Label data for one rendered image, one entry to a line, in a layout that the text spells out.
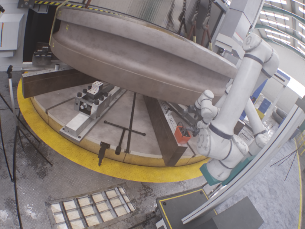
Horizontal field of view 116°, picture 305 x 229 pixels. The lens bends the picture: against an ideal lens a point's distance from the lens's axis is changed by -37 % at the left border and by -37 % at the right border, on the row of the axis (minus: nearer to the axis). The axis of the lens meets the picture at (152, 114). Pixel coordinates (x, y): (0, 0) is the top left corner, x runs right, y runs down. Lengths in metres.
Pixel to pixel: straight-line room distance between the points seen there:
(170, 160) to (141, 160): 0.47
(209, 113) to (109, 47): 1.61
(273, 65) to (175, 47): 1.33
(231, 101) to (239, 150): 0.30
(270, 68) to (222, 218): 1.06
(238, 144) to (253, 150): 0.48
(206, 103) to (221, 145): 0.38
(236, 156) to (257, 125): 0.68
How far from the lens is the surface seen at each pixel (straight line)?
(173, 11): 5.62
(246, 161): 1.06
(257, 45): 0.84
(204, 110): 1.08
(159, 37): 1.91
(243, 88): 0.81
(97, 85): 2.03
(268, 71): 0.95
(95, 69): 2.16
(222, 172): 1.03
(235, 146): 0.93
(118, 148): 1.86
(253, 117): 1.58
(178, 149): 1.78
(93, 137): 1.99
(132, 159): 2.14
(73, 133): 1.88
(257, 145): 1.37
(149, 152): 2.03
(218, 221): 1.22
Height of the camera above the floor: 1.70
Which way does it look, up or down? 30 degrees down
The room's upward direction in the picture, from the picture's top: 23 degrees clockwise
